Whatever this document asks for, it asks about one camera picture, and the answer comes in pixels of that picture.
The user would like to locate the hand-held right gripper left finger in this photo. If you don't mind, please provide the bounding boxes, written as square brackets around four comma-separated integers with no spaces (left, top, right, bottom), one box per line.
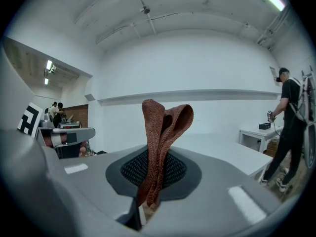
[41,144,149,232]

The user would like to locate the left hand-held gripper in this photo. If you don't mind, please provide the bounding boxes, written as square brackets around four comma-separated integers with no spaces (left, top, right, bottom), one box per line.
[16,102,96,159]

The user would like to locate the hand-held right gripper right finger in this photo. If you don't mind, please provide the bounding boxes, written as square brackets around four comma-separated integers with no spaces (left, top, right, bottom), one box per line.
[142,146,283,232]

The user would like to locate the brown knitted cloth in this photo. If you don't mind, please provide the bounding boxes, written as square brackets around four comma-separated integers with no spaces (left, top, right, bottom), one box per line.
[137,99,195,207]

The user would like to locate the person's left hand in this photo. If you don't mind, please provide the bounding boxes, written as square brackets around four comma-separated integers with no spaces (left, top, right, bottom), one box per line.
[78,140,88,158]

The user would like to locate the long white table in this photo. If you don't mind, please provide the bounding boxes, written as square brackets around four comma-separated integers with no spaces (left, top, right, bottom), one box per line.
[103,133,274,182]

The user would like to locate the cardboard box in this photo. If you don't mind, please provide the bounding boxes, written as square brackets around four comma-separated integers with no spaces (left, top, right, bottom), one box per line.
[266,138,281,158]

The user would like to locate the ceiling conduit pipe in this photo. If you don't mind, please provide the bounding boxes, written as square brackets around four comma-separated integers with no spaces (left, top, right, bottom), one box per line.
[133,0,157,34]

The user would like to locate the white wall ledge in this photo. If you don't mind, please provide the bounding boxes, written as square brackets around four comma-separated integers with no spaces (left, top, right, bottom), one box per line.
[96,89,282,106]

